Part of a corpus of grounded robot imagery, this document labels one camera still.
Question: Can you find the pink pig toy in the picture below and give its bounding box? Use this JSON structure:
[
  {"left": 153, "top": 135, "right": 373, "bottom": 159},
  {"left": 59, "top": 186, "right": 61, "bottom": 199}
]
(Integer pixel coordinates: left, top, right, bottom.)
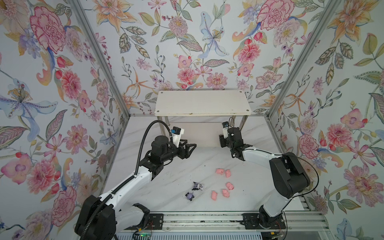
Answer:
[
  {"left": 226, "top": 182, "right": 234, "bottom": 191},
  {"left": 222, "top": 189, "right": 230, "bottom": 198},
  {"left": 216, "top": 169, "right": 225, "bottom": 175},
  {"left": 225, "top": 170, "right": 232, "bottom": 178},
  {"left": 211, "top": 191, "right": 218, "bottom": 201}
]

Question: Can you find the purple black kuromi toy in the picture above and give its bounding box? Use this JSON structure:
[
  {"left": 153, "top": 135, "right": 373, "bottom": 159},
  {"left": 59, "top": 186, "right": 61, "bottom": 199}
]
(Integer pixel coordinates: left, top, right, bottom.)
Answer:
[{"left": 192, "top": 182, "right": 204, "bottom": 191}]

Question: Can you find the white two-tier shelf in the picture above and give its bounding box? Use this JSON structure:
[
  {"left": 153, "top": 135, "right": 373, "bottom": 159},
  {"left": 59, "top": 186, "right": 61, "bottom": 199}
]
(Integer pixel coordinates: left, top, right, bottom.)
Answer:
[{"left": 155, "top": 90, "right": 252, "bottom": 147}]

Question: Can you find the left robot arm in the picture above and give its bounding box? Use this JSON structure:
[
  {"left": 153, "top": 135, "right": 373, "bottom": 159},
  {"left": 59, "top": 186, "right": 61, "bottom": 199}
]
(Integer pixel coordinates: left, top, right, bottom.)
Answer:
[{"left": 75, "top": 136, "right": 197, "bottom": 240}]

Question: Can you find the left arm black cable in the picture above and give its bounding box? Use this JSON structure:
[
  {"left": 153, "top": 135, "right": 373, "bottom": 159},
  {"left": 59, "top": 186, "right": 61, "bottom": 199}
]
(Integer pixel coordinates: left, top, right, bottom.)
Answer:
[{"left": 80, "top": 119, "right": 172, "bottom": 240}]

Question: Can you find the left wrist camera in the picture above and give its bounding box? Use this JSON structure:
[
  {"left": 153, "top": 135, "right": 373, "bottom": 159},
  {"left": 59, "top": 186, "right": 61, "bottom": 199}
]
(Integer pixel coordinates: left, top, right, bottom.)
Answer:
[{"left": 171, "top": 127, "right": 185, "bottom": 148}]

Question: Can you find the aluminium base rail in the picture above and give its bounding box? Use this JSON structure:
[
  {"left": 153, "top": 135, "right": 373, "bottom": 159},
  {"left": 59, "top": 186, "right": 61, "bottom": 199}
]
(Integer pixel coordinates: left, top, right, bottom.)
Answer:
[{"left": 113, "top": 210, "right": 331, "bottom": 233}]

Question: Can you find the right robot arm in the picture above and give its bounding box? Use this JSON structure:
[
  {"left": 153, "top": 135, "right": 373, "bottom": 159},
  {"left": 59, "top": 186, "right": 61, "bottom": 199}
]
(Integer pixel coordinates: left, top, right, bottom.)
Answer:
[{"left": 219, "top": 122, "right": 311, "bottom": 229}]

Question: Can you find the small purple kuromi toy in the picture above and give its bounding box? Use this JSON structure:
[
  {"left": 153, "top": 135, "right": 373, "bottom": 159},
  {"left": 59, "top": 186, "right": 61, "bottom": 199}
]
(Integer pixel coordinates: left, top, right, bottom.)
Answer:
[{"left": 185, "top": 192, "right": 195, "bottom": 201}]

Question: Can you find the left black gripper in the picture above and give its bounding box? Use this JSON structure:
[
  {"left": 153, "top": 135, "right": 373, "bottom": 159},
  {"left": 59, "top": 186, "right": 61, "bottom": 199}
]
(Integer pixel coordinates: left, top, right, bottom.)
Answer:
[{"left": 159, "top": 141, "right": 197, "bottom": 164}]

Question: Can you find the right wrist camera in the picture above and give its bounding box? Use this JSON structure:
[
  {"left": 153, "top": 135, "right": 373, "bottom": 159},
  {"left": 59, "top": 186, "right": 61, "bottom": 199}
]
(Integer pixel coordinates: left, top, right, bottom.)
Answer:
[{"left": 222, "top": 122, "right": 230, "bottom": 139}]

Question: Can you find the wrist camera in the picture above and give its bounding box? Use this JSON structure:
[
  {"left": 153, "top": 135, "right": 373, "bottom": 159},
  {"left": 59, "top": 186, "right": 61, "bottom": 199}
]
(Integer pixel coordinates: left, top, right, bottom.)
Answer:
[
  {"left": 222, "top": 122, "right": 230, "bottom": 139},
  {"left": 171, "top": 127, "right": 185, "bottom": 148}
]

